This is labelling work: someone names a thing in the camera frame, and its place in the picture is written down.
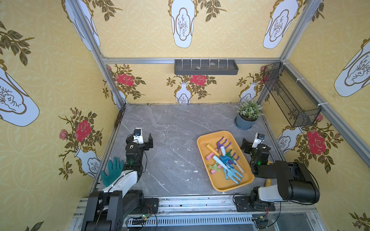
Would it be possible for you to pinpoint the purple rake pink handle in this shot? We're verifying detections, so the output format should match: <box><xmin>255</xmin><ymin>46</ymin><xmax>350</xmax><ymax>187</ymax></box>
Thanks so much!
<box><xmin>231</xmin><ymin>157</ymin><xmax>245</xmax><ymax>174</ymax></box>
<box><xmin>206</xmin><ymin>137</ymin><xmax>227</xmax><ymax>160</ymax></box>

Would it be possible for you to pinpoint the dark blue rake yellow handle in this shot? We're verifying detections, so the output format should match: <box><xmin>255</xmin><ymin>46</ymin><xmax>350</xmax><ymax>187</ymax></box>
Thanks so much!
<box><xmin>206</xmin><ymin>144</ymin><xmax>233</xmax><ymax>169</ymax></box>

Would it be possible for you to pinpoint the orange plastic storage tray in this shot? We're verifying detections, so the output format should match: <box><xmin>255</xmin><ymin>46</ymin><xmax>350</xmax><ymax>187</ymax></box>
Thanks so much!
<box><xmin>197</xmin><ymin>131</ymin><xmax>254</xmax><ymax>192</ymax></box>

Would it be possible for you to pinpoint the light blue hand rake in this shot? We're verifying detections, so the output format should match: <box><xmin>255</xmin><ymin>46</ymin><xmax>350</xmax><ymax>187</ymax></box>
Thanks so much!
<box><xmin>213</xmin><ymin>156</ymin><xmax>243</xmax><ymax>184</ymax></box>

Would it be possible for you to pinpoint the green rake wooden handle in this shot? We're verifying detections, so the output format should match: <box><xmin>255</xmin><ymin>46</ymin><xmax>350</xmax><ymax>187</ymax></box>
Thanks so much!
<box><xmin>226</xmin><ymin>149</ymin><xmax>236</xmax><ymax>159</ymax></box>

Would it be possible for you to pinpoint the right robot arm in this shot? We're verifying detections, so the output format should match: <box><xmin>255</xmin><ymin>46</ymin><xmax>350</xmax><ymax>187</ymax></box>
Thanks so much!
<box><xmin>240</xmin><ymin>139</ymin><xmax>320</xmax><ymax>205</ymax></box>

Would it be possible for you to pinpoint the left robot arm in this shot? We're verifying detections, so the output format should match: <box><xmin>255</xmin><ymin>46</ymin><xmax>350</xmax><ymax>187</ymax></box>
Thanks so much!
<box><xmin>81</xmin><ymin>128</ymin><xmax>154</xmax><ymax>231</ymax></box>

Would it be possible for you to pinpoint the light green small rake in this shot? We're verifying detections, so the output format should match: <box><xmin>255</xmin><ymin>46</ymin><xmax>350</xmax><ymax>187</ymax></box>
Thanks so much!
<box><xmin>208</xmin><ymin>163</ymin><xmax>222</xmax><ymax>174</ymax></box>

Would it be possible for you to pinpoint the green rubber glove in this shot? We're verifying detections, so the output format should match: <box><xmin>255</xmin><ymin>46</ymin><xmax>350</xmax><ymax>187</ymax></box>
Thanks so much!
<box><xmin>101</xmin><ymin>157</ymin><xmax>124</xmax><ymax>187</ymax></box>

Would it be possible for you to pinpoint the potted green plant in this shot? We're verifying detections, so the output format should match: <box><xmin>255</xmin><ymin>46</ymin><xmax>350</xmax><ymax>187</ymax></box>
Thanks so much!
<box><xmin>235</xmin><ymin>100</ymin><xmax>263</xmax><ymax>130</ymax></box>

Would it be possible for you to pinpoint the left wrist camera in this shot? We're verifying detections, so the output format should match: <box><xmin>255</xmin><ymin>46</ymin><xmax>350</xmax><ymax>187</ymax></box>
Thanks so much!
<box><xmin>133</xmin><ymin>128</ymin><xmax>144</xmax><ymax>144</ymax></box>

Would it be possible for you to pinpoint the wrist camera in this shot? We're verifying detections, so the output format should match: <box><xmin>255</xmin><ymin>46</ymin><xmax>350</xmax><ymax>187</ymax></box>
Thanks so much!
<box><xmin>133</xmin><ymin>128</ymin><xmax>144</xmax><ymax>144</ymax></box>
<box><xmin>252</xmin><ymin>133</ymin><xmax>265</xmax><ymax>148</ymax></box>

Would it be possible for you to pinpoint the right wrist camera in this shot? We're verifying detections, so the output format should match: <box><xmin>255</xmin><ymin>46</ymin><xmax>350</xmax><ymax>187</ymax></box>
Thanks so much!
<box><xmin>252</xmin><ymin>133</ymin><xmax>265</xmax><ymax>148</ymax></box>

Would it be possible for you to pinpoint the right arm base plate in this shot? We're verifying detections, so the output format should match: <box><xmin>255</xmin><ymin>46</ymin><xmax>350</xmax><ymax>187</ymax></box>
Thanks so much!
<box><xmin>232</xmin><ymin>193</ymin><xmax>276</xmax><ymax>213</ymax></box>

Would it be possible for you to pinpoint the black wire mesh basket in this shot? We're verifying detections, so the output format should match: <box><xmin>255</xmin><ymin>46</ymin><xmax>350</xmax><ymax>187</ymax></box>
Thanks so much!
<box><xmin>263</xmin><ymin>63</ymin><xmax>321</xmax><ymax>127</ymax></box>

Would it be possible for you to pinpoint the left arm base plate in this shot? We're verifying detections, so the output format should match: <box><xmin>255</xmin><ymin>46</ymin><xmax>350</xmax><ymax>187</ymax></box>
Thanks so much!
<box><xmin>122</xmin><ymin>197</ymin><xmax>159</xmax><ymax>217</ymax></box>

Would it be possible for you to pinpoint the grey wall shelf tray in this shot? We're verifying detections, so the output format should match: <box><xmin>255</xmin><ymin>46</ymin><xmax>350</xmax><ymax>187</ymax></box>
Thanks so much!
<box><xmin>174</xmin><ymin>58</ymin><xmax>239</xmax><ymax>76</ymax></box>

